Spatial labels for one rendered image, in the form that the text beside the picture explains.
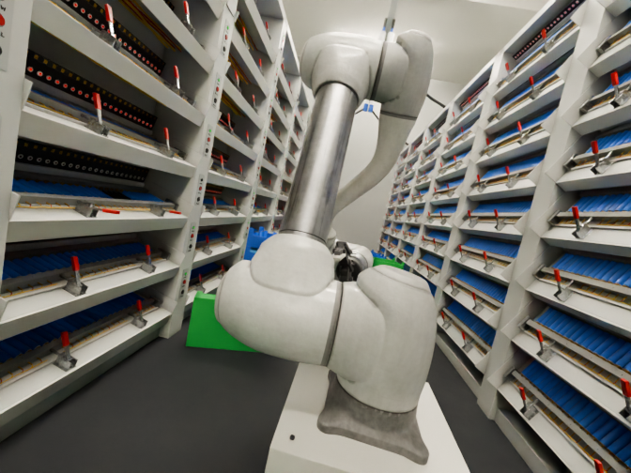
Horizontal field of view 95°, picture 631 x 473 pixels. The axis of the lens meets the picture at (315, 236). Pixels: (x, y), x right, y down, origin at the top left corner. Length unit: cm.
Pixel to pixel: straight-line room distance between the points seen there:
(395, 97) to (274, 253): 50
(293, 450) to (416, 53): 81
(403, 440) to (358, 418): 8
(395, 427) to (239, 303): 32
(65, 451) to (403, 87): 112
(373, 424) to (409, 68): 74
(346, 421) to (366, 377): 9
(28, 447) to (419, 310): 86
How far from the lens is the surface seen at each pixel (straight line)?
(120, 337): 112
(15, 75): 73
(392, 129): 82
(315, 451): 54
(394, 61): 80
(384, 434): 58
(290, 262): 50
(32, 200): 82
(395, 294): 49
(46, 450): 96
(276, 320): 49
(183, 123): 126
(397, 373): 52
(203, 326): 126
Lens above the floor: 62
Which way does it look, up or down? 5 degrees down
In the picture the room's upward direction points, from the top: 12 degrees clockwise
